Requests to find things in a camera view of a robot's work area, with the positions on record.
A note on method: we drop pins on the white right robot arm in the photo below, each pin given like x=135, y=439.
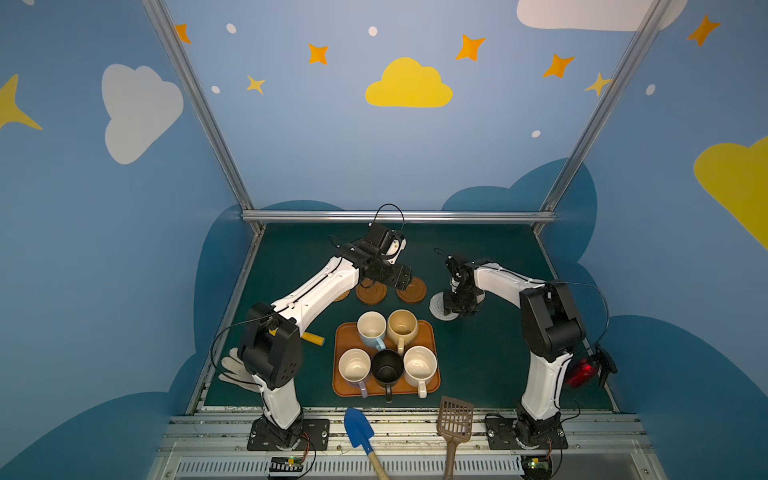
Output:
x=552, y=328

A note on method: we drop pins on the brown wooden round coaster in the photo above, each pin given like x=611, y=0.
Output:
x=414, y=293

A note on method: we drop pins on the light blue mug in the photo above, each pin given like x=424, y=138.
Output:
x=372, y=330

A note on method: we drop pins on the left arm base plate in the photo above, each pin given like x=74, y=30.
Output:
x=302, y=434

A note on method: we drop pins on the white cream mug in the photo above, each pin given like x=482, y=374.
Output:
x=420, y=366

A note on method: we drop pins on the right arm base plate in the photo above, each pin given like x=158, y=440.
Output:
x=501, y=433

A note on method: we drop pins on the black mug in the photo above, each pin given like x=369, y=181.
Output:
x=387, y=368

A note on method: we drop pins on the grey woven round coaster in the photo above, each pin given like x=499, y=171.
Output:
x=439, y=310

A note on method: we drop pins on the aluminium back frame rail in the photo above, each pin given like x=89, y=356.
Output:
x=436, y=217

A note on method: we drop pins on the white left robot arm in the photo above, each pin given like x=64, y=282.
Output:
x=270, y=348

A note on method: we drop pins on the green circuit board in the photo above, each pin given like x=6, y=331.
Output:
x=536, y=468
x=291, y=467

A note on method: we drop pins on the lavender mug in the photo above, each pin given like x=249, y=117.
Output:
x=354, y=367

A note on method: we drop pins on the aluminium left frame post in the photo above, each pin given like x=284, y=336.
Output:
x=161, y=20

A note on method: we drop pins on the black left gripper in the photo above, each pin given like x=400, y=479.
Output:
x=387, y=273

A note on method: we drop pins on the blue toy shovel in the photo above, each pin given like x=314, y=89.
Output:
x=359, y=432

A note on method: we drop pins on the aluminium right frame post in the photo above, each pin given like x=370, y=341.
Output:
x=637, y=49

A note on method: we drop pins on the orange brown serving tray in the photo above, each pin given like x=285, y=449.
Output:
x=347, y=337

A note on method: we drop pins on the aluminium frame post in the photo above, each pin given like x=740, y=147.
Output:
x=637, y=49
x=161, y=20

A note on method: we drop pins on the cream speckled mug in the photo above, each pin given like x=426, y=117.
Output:
x=402, y=329

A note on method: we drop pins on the brown slotted spatula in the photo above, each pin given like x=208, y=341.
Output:
x=454, y=424

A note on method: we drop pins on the yellow toy shovel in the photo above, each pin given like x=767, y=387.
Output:
x=312, y=339

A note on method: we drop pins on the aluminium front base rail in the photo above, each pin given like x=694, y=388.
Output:
x=213, y=446

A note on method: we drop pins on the left green circuit board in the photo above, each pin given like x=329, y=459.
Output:
x=291, y=467

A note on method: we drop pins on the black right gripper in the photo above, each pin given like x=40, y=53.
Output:
x=459, y=300

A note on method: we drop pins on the right green circuit board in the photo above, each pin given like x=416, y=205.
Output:
x=536, y=468

